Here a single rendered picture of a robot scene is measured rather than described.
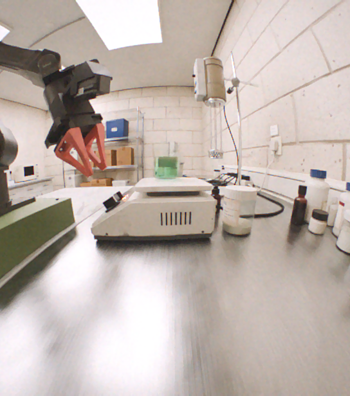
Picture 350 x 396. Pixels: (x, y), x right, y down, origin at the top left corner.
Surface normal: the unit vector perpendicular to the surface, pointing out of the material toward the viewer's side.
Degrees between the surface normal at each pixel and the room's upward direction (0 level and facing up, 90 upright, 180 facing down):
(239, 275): 0
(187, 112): 90
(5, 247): 90
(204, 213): 90
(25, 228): 90
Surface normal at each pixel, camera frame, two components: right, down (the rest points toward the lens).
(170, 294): 0.00, -0.97
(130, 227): 0.10, 0.22
